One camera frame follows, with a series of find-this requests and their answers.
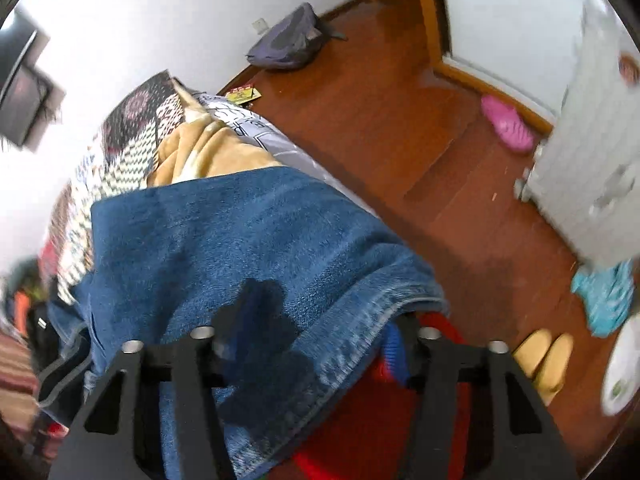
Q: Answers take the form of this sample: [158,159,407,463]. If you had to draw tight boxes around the orange box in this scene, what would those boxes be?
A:
[12,290,32,336]

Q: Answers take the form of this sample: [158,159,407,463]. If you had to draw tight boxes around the pink slipper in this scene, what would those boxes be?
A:
[481,95,537,153]

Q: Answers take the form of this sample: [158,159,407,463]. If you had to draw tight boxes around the wooden door frame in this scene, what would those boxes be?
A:
[357,0,556,136]

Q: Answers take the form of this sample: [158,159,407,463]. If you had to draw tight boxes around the white round appliance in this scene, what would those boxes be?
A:
[600,317,640,416]

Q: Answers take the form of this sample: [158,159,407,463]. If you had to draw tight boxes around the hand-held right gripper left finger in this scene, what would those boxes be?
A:
[47,280,281,480]

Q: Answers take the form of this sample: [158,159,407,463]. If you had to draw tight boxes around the yellow slipper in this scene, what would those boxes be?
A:
[512,329,553,381]
[532,332,575,406]

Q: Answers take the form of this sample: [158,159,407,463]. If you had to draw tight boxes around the teal cloth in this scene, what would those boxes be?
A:
[571,260,636,338]

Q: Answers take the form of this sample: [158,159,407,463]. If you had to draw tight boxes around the grey backpack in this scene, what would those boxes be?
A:
[245,2,348,71]

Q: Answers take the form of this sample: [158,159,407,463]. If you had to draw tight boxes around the yellow red flat packet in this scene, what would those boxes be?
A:
[225,85,262,106]

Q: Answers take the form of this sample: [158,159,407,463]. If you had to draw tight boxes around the tan fleece blanket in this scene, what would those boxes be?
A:
[147,87,281,188]

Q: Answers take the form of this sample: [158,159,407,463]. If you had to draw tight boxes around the red cloth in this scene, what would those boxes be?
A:
[292,310,481,480]

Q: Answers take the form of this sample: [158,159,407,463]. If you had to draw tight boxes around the black bag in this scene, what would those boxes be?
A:
[25,302,63,386]

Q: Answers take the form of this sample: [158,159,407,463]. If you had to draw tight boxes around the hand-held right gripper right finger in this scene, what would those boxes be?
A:
[382,312,578,480]

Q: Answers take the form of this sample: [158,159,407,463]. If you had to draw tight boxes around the patterned patchwork quilt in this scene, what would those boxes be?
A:
[47,71,201,306]

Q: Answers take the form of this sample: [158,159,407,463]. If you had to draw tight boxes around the white printed bed sheet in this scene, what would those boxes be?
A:
[192,91,381,221]

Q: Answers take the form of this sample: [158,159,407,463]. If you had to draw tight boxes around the blue denim jeans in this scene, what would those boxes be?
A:
[37,165,451,480]

